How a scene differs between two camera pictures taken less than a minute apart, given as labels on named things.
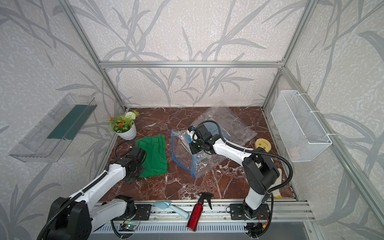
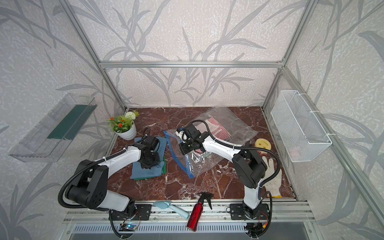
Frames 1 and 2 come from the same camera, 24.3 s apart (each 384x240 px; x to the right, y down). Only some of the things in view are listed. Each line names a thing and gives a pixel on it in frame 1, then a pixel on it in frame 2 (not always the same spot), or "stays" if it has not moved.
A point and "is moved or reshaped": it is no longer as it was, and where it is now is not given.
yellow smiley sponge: [264, 143] stays
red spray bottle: [197, 210] stays
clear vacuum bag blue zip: [209, 130] is moved or reshaped
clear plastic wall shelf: [48, 139] stays
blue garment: [213, 129] to [138, 172]
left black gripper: [129, 179] to [157, 161]
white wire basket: [303, 135] stays
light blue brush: [164, 204] stays
